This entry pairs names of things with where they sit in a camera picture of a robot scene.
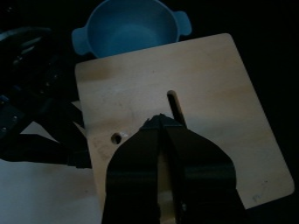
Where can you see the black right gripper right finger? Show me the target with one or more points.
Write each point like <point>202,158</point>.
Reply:
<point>206,175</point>

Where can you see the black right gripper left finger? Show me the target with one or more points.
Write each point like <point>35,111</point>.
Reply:
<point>132,172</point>

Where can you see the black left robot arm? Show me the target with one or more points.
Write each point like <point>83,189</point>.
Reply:
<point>35,96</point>

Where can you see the wooden cutting board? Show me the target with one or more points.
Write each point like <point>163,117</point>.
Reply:
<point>187,96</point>

